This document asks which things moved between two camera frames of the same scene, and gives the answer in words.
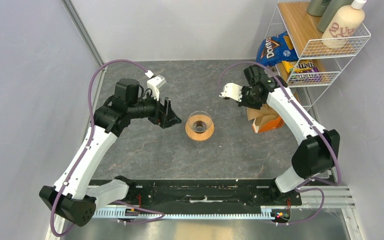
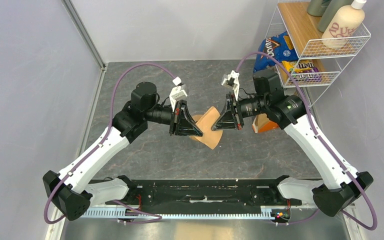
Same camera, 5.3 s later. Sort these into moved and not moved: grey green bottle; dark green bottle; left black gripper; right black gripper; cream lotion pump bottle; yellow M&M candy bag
Moved: left black gripper; right black gripper
Not moved: cream lotion pump bottle; grey green bottle; yellow M&M candy bag; dark green bottle
